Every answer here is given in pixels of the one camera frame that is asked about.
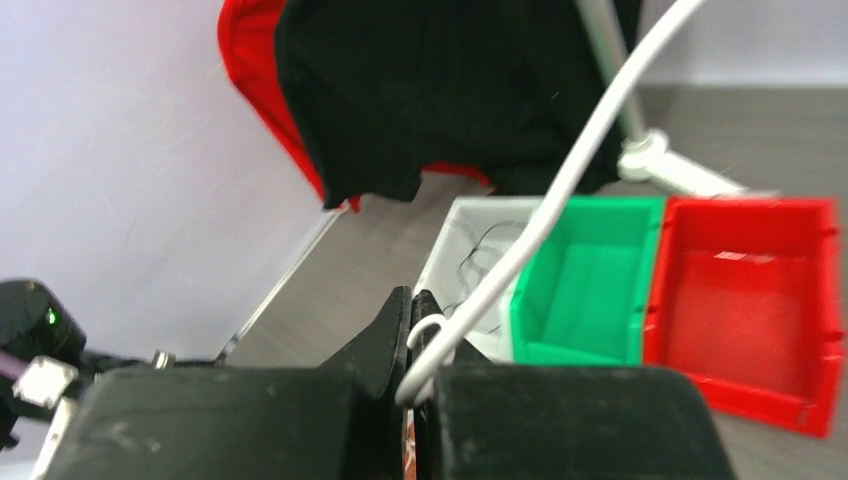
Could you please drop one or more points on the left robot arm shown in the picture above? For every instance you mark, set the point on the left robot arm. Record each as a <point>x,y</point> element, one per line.
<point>34,323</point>

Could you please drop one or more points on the red plastic bin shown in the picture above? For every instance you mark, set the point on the red plastic bin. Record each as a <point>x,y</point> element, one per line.
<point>746,302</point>

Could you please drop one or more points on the green plastic bin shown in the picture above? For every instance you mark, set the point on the green plastic bin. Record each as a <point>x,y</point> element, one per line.
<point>582,298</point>

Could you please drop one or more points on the red t-shirt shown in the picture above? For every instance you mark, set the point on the red t-shirt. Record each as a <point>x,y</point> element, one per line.
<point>359,93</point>

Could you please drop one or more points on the black t-shirt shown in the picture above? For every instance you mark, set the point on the black t-shirt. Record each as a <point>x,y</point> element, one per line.
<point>527,87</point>

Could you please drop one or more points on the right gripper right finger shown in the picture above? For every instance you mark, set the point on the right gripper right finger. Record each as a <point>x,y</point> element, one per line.
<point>491,420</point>

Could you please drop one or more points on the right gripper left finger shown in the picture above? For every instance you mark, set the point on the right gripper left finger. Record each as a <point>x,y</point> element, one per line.
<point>337,420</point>

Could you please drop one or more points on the white clothes rack stand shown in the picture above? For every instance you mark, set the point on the white clothes rack stand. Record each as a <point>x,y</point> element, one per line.
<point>636,119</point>

